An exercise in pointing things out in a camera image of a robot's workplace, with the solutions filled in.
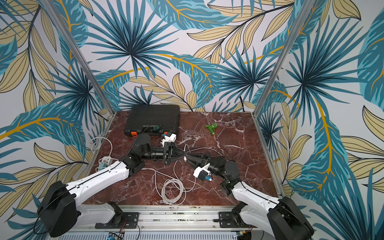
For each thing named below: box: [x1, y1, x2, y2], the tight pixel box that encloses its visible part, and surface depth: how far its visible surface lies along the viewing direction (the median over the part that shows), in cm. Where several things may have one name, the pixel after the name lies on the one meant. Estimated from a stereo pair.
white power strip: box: [102, 156, 113, 166], surface depth 92 cm
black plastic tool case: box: [124, 104, 180, 137], surface depth 109 cm
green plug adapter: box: [99, 162, 108, 171], surface depth 85 cm
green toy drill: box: [205, 123, 218, 135], surface depth 112 cm
